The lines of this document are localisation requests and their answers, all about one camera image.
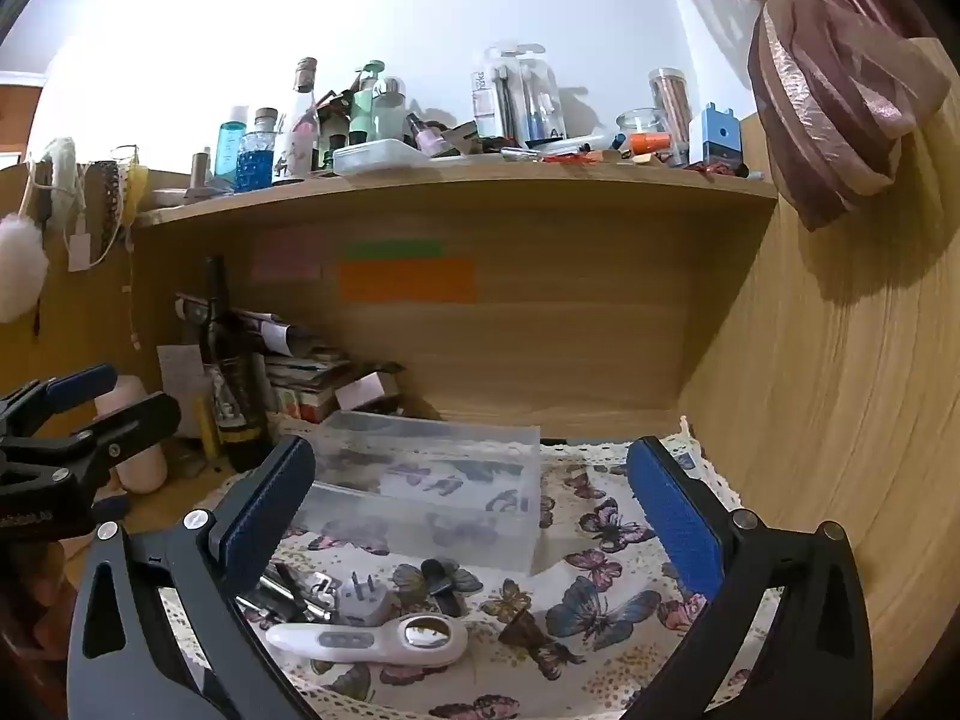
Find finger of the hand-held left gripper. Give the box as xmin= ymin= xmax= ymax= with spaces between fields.
xmin=0 ymin=364 xmax=119 ymax=436
xmin=0 ymin=392 xmax=182 ymax=497

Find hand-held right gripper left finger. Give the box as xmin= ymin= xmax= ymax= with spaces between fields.
xmin=66 ymin=435 xmax=331 ymax=720

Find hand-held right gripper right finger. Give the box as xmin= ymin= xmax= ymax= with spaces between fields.
xmin=622 ymin=435 xmax=875 ymax=720

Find white power plug adapter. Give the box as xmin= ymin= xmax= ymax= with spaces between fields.
xmin=334 ymin=572 xmax=401 ymax=627

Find white handheld magnifier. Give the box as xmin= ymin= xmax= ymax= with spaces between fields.
xmin=265 ymin=613 xmax=470 ymax=667

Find clear plastic storage box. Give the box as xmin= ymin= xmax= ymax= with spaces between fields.
xmin=296 ymin=411 xmax=542 ymax=572

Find pink cup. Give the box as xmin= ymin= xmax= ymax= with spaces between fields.
xmin=96 ymin=375 xmax=167 ymax=494

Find white paper card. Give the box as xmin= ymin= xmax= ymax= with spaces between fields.
xmin=156 ymin=343 xmax=207 ymax=440

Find yellow tube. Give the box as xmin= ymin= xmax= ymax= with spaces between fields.
xmin=193 ymin=390 xmax=220 ymax=458

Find metal nail clippers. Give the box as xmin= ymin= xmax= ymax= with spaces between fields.
xmin=236 ymin=562 xmax=338 ymax=623

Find dark wine bottle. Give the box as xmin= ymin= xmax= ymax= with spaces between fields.
xmin=201 ymin=255 xmax=271 ymax=470

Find white pompom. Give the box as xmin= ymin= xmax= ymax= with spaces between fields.
xmin=0 ymin=214 xmax=50 ymax=323

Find stack of books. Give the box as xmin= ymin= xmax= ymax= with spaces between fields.
xmin=255 ymin=307 xmax=361 ymax=421

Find small white carton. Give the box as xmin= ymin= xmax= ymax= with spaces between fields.
xmin=335 ymin=371 xmax=402 ymax=410

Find butterfly printed tablecloth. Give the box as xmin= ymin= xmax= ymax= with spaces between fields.
xmin=150 ymin=420 xmax=788 ymax=720

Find white woven scrunchie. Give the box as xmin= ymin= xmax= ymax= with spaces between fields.
xmin=45 ymin=136 xmax=83 ymax=218

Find pink sticky note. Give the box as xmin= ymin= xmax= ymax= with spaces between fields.
xmin=251 ymin=229 xmax=325 ymax=282

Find orange sticky note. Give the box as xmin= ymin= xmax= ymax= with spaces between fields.
xmin=339 ymin=259 xmax=477 ymax=305

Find teal bottle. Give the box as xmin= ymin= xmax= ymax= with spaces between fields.
xmin=215 ymin=105 xmax=248 ymax=181

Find blue liquid bottle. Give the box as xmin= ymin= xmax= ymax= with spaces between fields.
xmin=236 ymin=109 xmax=280 ymax=192

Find green sticky note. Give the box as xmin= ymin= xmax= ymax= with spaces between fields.
xmin=345 ymin=240 xmax=443 ymax=260

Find glass bottle with cork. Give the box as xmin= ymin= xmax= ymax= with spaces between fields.
xmin=274 ymin=58 xmax=320 ymax=182

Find white plastic case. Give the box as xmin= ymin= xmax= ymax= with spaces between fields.
xmin=332 ymin=139 xmax=430 ymax=177

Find wooden shelf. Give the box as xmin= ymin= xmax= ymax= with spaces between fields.
xmin=131 ymin=161 xmax=781 ymax=230

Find blue box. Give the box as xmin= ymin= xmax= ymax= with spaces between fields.
xmin=688 ymin=105 xmax=743 ymax=166

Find green pump bottle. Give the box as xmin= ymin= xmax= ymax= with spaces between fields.
xmin=351 ymin=60 xmax=385 ymax=145

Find frosted clear bottle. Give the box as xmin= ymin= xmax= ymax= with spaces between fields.
xmin=371 ymin=77 xmax=410 ymax=143

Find glass jar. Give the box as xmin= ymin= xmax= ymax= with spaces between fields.
xmin=616 ymin=109 xmax=668 ymax=155

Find small pink bottle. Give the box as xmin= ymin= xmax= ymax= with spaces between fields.
xmin=407 ymin=114 xmax=451 ymax=160

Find tall clear cylinder container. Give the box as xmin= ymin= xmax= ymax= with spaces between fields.
xmin=649 ymin=69 xmax=692 ymax=166

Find clear brush package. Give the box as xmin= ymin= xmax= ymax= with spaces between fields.
xmin=472 ymin=45 xmax=567 ymax=145

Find pink curtain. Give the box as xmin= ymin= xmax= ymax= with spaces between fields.
xmin=626 ymin=0 xmax=953 ymax=232

